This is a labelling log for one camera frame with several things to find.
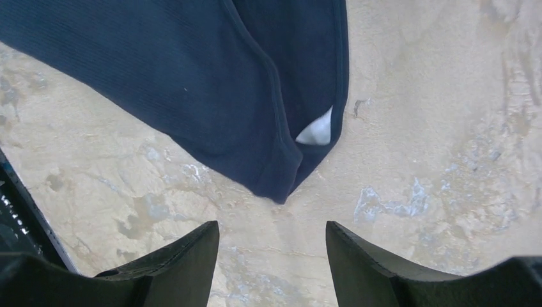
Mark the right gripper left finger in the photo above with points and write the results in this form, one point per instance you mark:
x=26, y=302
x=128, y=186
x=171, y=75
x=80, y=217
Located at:
x=179, y=274

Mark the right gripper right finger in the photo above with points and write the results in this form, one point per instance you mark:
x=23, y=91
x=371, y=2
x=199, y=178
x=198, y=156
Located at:
x=367, y=275

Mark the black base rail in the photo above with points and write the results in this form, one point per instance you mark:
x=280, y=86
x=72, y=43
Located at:
x=23, y=226

